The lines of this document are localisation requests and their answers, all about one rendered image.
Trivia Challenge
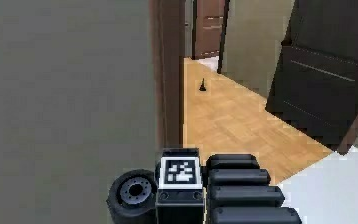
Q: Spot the dark brown room door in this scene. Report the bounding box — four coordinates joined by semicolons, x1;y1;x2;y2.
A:
265;0;358;148

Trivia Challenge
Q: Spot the reddish brown room door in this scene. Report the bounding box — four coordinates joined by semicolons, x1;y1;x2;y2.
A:
192;0;229;61

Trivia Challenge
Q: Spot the brown door frame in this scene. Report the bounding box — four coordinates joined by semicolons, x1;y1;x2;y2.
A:
148;0;187;150

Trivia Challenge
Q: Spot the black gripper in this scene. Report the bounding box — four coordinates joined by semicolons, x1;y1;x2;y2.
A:
106;169;160;224

